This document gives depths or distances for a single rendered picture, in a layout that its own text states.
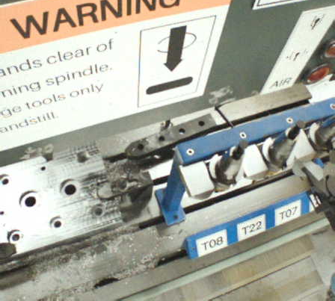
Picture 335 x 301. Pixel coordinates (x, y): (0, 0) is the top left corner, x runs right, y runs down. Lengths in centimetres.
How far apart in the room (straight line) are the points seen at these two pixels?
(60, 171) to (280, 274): 71
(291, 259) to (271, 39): 99
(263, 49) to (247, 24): 3
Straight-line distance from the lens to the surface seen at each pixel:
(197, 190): 63
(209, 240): 89
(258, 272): 112
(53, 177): 89
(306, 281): 121
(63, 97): 20
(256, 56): 24
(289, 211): 98
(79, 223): 85
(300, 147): 73
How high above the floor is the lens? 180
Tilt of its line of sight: 61 degrees down
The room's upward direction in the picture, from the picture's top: 9 degrees clockwise
